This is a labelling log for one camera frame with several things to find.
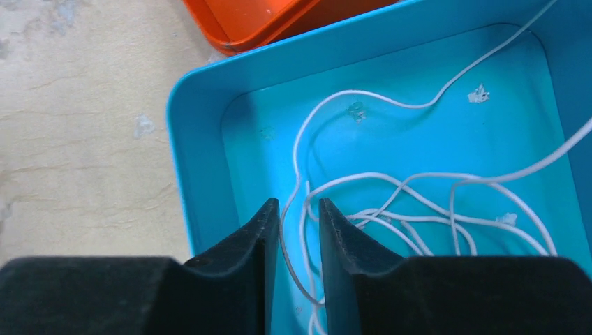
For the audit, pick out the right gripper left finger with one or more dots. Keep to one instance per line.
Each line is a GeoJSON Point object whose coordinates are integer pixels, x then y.
{"type": "Point", "coordinates": [227, 289]}

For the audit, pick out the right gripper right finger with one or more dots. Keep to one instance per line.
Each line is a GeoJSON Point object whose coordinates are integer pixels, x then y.
{"type": "Point", "coordinates": [371, 290]}

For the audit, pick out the light blue plastic tray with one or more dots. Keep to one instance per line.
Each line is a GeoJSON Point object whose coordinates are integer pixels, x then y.
{"type": "Point", "coordinates": [478, 87]}

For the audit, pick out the orange plastic tray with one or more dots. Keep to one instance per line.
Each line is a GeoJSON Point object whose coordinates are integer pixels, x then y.
{"type": "Point", "coordinates": [236, 26]}

